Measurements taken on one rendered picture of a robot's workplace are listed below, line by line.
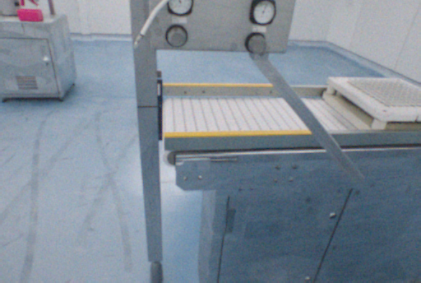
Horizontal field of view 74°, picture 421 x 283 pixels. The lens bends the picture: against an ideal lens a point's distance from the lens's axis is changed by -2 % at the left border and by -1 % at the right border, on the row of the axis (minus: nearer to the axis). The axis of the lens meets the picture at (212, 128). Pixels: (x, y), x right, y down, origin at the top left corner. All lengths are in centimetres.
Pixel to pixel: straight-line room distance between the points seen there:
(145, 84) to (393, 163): 67
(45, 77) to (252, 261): 258
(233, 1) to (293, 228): 67
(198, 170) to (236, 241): 33
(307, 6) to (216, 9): 580
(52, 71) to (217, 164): 256
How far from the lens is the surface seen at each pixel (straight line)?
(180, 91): 80
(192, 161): 59
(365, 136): 70
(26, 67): 310
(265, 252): 95
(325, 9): 642
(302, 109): 54
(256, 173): 64
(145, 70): 80
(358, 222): 101
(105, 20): 570
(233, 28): 46
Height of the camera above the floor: 124
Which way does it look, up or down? 29 degrees down
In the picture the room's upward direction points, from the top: 4 degrees clockwise
